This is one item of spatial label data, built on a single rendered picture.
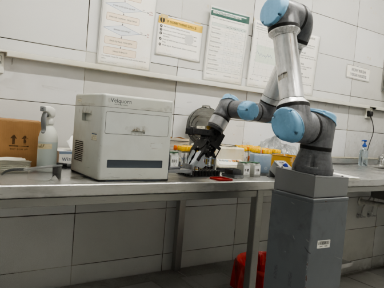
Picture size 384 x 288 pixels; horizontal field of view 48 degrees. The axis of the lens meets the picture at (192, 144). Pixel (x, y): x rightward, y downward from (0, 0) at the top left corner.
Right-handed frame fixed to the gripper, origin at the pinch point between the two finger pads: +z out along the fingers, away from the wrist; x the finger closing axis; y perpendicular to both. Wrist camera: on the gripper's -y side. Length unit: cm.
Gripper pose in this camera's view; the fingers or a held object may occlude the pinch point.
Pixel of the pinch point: (188, 167)
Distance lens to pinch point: 171.0
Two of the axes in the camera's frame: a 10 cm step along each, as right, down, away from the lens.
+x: -5.7, -0.9, 8.2
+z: -4.8, 8.4, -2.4
